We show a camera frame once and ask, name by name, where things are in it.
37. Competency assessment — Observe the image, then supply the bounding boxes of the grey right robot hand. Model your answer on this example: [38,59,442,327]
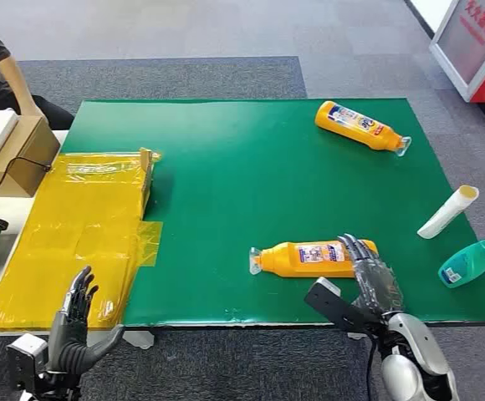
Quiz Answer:
[337,234,405,319]

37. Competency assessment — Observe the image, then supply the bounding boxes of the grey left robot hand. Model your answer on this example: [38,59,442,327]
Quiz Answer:
[48,266,125,378]

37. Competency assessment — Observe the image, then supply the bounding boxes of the orange bottle with clear cap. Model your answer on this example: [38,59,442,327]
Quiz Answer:
[249,239,379,279]
[313,100,413,158]

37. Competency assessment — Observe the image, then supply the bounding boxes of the teal plastic bottle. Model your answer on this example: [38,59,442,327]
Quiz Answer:
[437,239,485,290]

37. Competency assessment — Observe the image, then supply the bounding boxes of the white table foot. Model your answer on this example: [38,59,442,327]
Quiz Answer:
[122,330,156,352]

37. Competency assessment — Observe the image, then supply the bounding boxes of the yellow film wrapped cardboard box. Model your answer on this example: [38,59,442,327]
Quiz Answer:
[0,147,164,332]

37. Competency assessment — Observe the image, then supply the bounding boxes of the white tube with yellow end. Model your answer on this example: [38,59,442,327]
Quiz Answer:
[417,185,480,241]

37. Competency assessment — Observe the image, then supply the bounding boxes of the brown cardboard box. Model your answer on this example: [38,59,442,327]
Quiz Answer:
[0,114,62,199]

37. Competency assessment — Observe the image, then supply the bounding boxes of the green table mat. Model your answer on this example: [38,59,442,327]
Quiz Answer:
[60,98,485,328]

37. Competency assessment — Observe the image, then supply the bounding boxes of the red and white cabinet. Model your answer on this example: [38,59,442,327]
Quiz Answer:
[429,0,485,135]

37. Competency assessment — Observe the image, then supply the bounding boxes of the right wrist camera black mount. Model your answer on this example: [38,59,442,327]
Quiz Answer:
[304,277,379,337]

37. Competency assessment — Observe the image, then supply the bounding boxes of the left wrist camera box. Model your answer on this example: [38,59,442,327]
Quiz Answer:
[6,332,49,391]

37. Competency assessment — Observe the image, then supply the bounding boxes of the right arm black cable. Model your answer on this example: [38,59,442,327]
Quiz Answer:
[364,331,378,401]

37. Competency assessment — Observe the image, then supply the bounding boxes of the thin black cable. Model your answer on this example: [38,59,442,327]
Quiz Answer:
[0,155,54,221]

